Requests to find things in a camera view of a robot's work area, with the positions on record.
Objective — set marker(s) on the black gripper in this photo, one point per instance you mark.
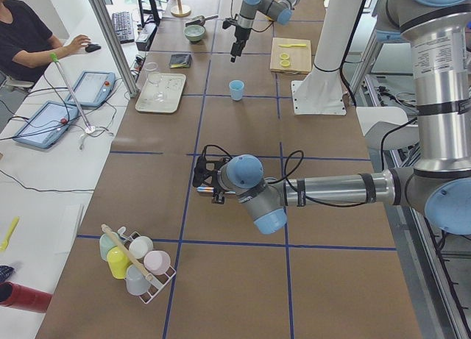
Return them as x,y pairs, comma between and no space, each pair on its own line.
241,33
218,196

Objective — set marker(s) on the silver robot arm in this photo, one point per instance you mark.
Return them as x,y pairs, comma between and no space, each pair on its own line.
277,10
438,185

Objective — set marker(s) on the blue plastic cup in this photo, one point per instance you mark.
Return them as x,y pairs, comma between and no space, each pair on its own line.
236,88

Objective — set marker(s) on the pink cup in rack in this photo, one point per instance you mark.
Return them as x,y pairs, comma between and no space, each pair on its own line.
157,262

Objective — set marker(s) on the white cup in rack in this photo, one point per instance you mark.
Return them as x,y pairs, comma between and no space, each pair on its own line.
140,247

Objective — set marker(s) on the white cup rack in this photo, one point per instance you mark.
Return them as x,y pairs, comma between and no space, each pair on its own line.
157,282

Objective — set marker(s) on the grey-blue cup in rack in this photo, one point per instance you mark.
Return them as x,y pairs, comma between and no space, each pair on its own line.
135,281

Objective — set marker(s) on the yellow cup in rack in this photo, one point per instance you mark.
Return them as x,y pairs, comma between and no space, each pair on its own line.
118,262

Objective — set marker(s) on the green cup in rack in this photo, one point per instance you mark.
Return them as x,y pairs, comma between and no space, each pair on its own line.
105,245

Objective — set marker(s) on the steel muddler black tip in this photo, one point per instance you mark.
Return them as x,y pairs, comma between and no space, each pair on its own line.
212,191

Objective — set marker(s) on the green bowl with ice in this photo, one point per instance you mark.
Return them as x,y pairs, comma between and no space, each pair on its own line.
194,33

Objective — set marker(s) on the steel ice scoop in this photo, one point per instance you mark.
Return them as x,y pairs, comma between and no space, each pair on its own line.
200,20

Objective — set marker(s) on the wooden cutting board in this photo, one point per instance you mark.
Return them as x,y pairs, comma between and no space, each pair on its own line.
300,58

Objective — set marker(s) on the grey folded cloth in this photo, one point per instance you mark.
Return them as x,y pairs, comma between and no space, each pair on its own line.
180,61

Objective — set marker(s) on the yellow plastic knife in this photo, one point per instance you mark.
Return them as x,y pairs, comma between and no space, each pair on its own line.
292,45

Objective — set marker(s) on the wooden mug tree stand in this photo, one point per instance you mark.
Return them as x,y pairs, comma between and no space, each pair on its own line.
180,10

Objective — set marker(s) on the cream bear tray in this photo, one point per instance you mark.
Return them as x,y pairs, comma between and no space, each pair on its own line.
172,85

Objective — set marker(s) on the clear wine glass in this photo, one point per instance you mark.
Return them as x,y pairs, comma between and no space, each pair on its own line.
154,77

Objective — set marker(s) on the black keyboard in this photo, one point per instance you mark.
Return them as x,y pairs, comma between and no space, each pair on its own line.
123,27

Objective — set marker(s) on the black computer mouse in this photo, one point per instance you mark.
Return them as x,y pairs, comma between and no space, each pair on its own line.
92,47

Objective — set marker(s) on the far blue teach pendant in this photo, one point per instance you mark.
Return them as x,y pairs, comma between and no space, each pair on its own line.
93,87

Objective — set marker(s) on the blue teach pendant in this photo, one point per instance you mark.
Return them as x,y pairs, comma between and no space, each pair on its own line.
47,125
93,87

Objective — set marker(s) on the white chair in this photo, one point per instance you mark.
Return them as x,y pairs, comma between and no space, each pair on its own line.
377,121

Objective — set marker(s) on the metal rod green tip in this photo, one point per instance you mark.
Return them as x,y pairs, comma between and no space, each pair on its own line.
89,128

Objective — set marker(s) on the near blue teach pendant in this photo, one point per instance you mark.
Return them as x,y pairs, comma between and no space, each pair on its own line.
47,125

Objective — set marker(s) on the seated person black shirt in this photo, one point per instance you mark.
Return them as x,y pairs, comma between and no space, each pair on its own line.
27,44

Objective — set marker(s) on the yellow tool on desk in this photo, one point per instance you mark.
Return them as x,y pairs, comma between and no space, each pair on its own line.
10,231

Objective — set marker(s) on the red bottle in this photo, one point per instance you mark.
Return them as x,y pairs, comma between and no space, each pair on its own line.
23,298

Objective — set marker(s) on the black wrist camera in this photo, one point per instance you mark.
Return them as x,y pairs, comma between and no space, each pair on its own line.
206,171
228,22

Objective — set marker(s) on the aluminium frame post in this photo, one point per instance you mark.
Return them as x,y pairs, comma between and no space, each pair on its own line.
105,23

